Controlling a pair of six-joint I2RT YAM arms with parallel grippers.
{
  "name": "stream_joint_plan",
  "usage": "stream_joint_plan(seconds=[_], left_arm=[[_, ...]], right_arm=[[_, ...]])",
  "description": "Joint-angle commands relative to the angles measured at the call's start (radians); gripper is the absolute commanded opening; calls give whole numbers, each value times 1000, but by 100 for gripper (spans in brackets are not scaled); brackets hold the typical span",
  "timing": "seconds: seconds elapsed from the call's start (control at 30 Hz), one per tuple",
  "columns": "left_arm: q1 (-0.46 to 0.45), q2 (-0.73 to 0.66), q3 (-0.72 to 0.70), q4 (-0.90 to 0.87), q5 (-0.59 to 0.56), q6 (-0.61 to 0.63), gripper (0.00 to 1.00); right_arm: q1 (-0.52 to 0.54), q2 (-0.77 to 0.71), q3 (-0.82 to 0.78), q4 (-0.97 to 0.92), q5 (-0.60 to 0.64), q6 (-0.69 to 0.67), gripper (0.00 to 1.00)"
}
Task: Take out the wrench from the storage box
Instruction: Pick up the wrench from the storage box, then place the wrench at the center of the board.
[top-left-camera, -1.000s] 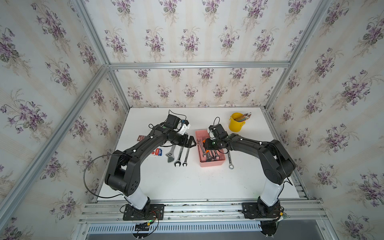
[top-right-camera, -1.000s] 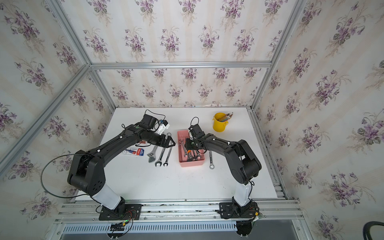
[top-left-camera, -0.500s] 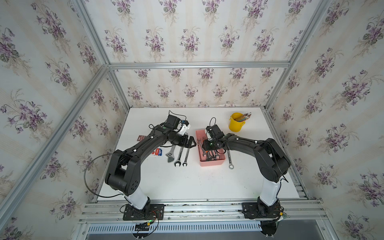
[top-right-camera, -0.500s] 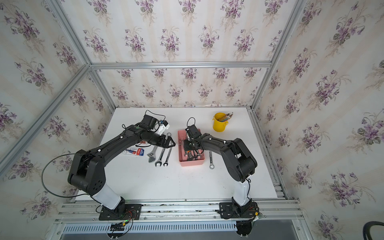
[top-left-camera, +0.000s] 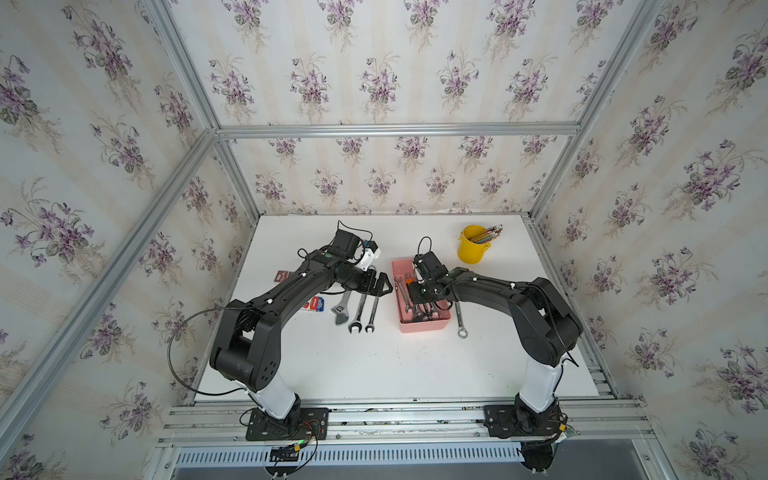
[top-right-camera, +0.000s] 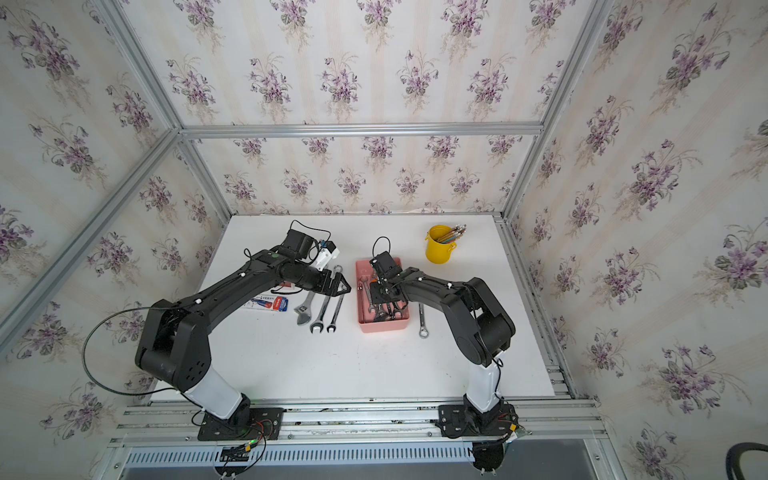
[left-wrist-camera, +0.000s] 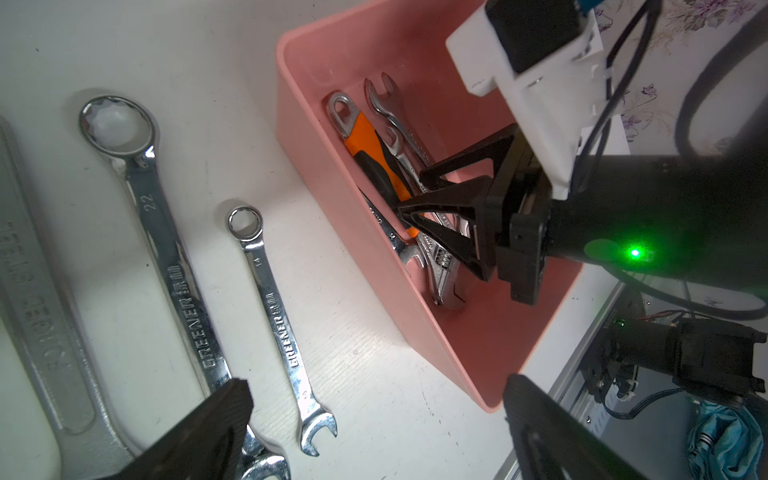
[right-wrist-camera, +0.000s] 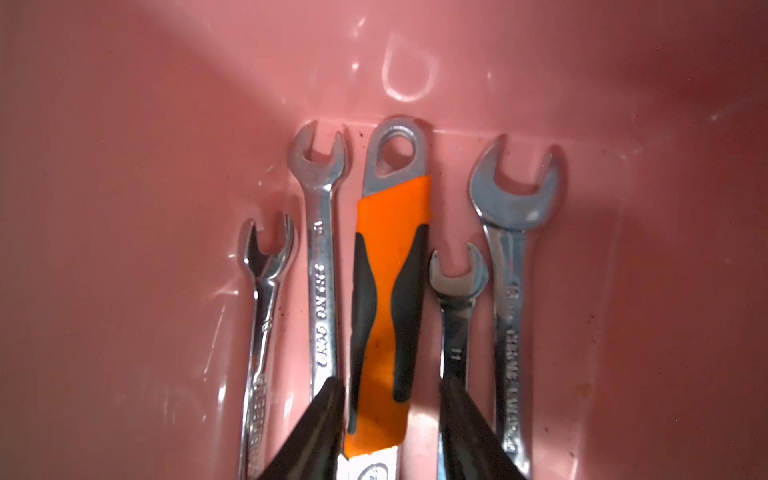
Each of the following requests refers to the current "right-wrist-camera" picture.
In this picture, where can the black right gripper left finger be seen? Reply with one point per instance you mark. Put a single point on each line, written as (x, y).
(311, 450)

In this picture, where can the short end wrench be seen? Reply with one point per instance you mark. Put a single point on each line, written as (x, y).
(457, 298)

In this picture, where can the medium end wrench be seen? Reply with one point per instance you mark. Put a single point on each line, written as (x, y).
(319, 184)

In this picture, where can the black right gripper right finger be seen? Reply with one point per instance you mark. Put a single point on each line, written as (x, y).
(470, 448)

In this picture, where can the pink plastic storage box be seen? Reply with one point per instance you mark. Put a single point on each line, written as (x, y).
(137, 137)

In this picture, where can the thin small silver wrench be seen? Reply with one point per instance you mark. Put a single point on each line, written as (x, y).
(266, 271)

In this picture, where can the silver end wrench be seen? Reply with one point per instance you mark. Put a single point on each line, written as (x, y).
(508, 221)

